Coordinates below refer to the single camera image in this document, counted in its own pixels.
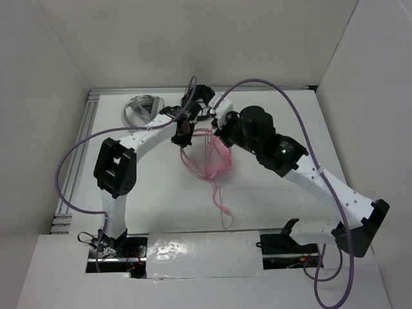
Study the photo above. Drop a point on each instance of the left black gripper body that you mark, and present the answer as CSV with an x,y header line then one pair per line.
x,y
183,138

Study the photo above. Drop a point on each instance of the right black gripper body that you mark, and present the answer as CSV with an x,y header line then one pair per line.
x,y
232,131

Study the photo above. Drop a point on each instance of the pink wired headphones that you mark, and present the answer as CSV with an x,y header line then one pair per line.
x,y
217,161

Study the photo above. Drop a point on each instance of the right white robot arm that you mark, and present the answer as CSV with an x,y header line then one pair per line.
x,y
358,217

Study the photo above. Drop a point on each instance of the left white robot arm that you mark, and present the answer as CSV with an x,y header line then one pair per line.
x,y
116,166

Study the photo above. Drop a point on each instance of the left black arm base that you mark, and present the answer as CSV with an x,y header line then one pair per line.
x,y
128,254

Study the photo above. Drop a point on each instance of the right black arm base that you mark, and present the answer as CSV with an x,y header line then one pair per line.
x,y
280,251

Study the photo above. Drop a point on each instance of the grey white headphones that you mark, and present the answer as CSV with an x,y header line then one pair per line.
x,y
144,107

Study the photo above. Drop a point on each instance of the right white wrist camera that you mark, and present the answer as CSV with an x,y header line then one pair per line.
x,y
218,109

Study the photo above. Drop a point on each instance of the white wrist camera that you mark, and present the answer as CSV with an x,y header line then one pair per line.
x,y
218,109
201,118

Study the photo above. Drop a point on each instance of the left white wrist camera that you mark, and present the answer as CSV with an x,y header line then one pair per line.
x,y
201,118

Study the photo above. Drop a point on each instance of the black wired headphones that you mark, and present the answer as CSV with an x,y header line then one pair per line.
x,y
200,99

